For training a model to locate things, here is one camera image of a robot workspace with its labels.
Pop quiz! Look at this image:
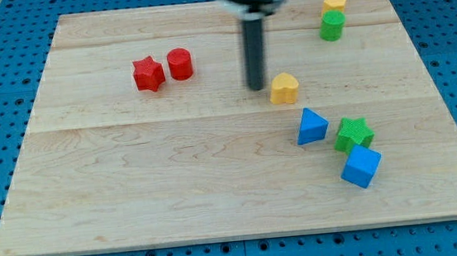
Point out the yellow heart block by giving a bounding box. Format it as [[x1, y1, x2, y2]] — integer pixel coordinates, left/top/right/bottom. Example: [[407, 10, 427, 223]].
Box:
[[269, 73, 299, 105]]

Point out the yellow hexagon block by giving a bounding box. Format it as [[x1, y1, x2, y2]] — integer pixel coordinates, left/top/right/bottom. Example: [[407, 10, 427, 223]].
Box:
[[321, 0, 347, 17]]

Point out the red star block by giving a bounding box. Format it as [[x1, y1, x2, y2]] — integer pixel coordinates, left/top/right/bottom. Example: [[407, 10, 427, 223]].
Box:
[[132, 56, 165, 92]]

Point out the green cylinder block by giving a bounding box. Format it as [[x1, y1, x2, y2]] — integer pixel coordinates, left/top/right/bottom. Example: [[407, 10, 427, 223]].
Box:
[[320, 10, 346, 41]]

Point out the wooden board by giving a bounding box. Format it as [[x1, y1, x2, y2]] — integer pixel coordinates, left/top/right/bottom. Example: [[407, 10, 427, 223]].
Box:
[[0, 0, 457, 256]]

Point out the green star block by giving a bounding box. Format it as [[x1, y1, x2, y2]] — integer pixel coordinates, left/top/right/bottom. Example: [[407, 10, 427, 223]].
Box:
[[334, 117, 375, 155]]

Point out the blue triangle block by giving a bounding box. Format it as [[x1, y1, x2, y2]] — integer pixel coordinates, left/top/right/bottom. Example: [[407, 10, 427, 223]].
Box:
[[297, 108, 329, 145]]

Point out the blue cube block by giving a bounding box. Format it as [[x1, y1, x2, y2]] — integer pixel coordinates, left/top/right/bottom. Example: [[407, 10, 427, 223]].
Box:
[[340, 145, 382, 188]]

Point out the red cylinder block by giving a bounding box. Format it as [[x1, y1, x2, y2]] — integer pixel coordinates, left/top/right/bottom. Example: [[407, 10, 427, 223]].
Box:
[[167, 48, 194, 81]]

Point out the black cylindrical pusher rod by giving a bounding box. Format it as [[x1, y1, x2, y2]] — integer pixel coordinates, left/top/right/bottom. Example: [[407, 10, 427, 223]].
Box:
[[240, 19, 265, 91]]

